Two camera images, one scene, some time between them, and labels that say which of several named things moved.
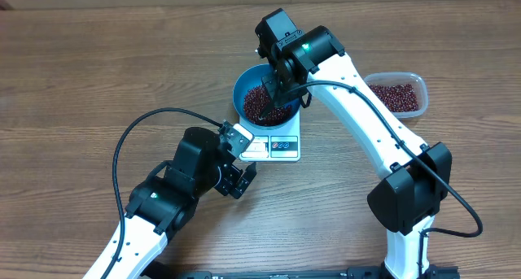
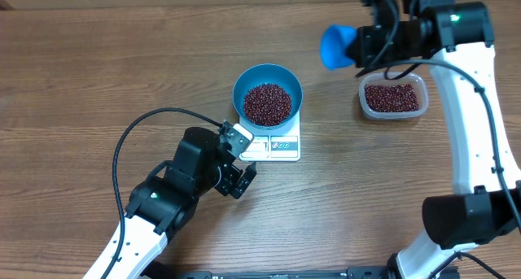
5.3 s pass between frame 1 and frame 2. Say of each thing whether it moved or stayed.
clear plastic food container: stayed
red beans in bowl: stayed
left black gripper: stayed
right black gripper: moved
